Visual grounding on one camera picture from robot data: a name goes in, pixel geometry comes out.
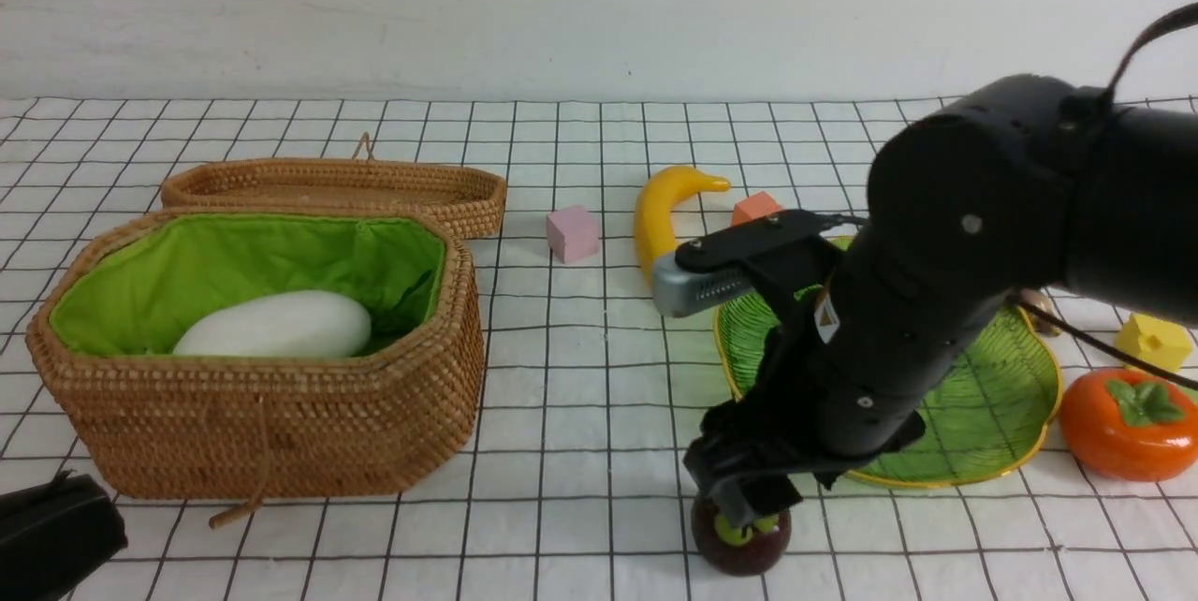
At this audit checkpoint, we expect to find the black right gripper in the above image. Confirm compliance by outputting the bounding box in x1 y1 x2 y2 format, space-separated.
683 395 928 527

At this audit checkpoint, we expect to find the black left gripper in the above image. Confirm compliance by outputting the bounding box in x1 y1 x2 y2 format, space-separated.
1 472 128 600

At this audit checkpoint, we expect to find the purple toy mangosteen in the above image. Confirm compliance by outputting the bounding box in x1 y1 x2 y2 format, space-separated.
690 498 792 577

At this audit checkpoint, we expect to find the yellow toy banana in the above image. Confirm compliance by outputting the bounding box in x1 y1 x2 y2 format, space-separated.
633 165 730 285

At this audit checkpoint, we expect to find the purple toy eggplant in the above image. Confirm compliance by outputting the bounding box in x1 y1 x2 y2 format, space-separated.
1018 289 1064 336

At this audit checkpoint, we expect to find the white toy radish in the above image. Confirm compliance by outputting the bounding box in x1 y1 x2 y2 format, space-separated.
174 290 373 359

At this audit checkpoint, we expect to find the orange toy persimmon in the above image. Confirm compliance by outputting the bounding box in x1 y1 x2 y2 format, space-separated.
1058 368 1197 482

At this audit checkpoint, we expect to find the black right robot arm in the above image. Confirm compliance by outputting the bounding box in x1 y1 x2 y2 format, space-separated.
674 75 1197 528

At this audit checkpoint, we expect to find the white grid tablecloth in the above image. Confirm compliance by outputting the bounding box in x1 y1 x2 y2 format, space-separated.
1 97 1194 600

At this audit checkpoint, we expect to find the orange foam cube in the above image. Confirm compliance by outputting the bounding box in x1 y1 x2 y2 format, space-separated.
730 192 782 227

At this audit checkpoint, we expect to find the green glass leaf plate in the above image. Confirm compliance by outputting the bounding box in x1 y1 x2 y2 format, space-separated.
713 236 1063 490

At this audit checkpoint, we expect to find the woven rattan basket green lining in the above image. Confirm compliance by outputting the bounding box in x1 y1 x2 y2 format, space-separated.
26 206 486 502

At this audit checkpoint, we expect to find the pink foam cube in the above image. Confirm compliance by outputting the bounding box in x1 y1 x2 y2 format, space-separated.
545 205 603 265

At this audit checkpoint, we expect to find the woven rattan basket lid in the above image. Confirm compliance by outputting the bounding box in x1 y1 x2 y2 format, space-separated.
161 135 508 239

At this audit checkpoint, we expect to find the yellow foam cube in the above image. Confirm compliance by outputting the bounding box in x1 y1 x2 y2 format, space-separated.
1114 314 1194 374

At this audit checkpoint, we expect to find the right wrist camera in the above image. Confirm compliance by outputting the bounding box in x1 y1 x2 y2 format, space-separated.
651 210 857 318

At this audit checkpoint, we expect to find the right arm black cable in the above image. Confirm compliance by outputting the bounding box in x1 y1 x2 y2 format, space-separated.
1011 4 1198 391

